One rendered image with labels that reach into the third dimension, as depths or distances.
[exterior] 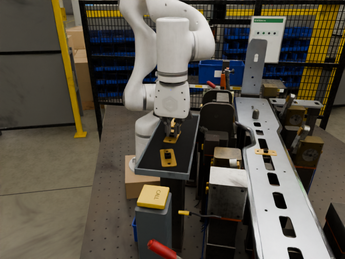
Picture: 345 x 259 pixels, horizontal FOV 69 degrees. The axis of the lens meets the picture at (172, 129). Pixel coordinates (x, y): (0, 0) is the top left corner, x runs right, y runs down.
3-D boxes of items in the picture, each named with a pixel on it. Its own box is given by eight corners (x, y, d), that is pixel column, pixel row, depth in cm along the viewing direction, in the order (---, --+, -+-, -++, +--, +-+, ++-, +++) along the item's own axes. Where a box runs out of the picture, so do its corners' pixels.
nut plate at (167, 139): (175, 144, 74) (175, 140, 74) (163, 142, 75) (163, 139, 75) (181, 131, 82) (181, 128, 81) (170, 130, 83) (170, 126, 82)
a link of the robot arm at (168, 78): (151, 72, 66) (152, 83, 68) (184, 74, 64) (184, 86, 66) (160, 65, 74) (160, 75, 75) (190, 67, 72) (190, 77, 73)
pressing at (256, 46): (259, 94, 163) (268, 39, 148) (241, 93, 165) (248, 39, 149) (259, 94, 163) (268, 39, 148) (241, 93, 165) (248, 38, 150)
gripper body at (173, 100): (150, 79, 68) (152, 117, 73) (187, 82, 66) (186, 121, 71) (158, 72, 74) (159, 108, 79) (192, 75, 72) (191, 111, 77)
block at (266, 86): (268, 137, 173) (278, 87, 156) (255, 137, 174) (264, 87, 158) (266, 132, 180) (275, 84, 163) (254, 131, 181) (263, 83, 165)
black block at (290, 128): (294, 181, 132) (308, 131, 118) (275, 179, 133) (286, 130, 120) (292, 174, 136) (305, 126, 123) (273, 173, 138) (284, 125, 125)
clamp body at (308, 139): (310, 211, 113) (333, 144, 97) (283, 208, 114) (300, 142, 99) (306, 201, 118) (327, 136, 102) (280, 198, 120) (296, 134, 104)
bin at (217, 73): (242, 85, 171) (245, 66, 165) (197, 82, 176) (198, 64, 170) (240, 78, 186) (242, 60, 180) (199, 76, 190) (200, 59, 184)
